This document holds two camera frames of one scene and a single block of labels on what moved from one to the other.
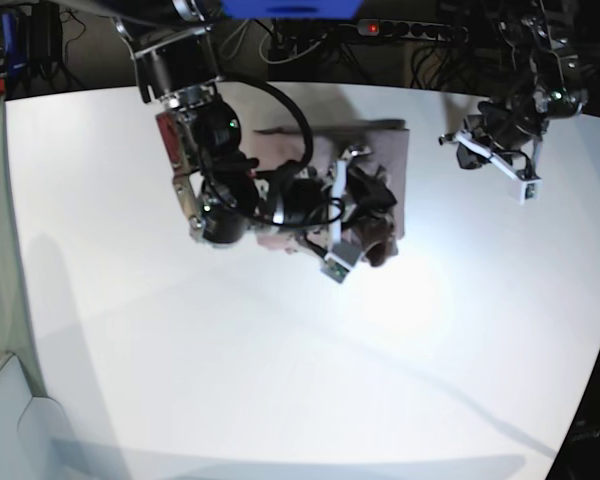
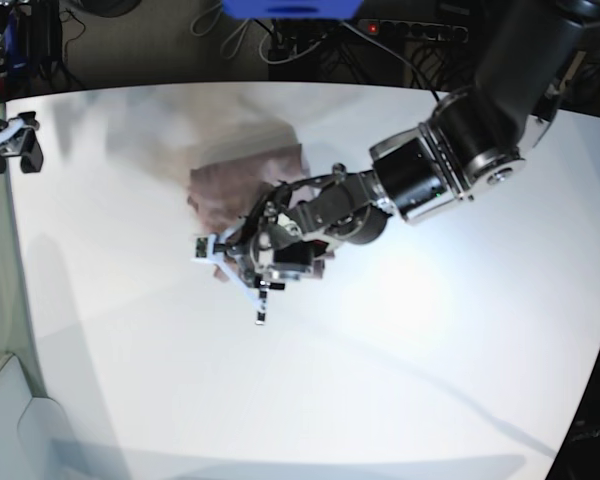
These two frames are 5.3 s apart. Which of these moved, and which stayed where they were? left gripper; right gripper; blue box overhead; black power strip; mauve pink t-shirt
Moved: left gripper; mauve pink t-shirt; right gripper
Stayed: blue box overhead; black power strip
